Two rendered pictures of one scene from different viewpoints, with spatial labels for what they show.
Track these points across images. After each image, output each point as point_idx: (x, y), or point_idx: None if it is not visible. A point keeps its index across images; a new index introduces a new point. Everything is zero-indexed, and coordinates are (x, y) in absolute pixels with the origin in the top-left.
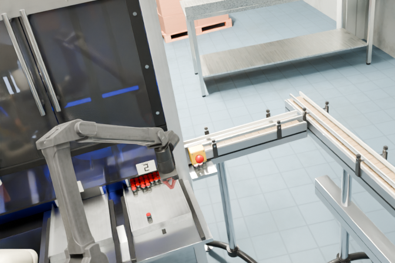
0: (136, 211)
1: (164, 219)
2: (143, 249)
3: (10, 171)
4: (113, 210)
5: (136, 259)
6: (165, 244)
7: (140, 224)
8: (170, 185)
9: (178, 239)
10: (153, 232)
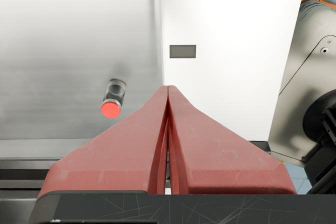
0: (46, 119)
1: (120, 37)
2: (231, 120)
3: None
4: (38, 182)
5: (258, 140)
6: (248, 58)
7: (118, 117)
8: (165, 134)
9: (254, 7)
10: (173, 84)
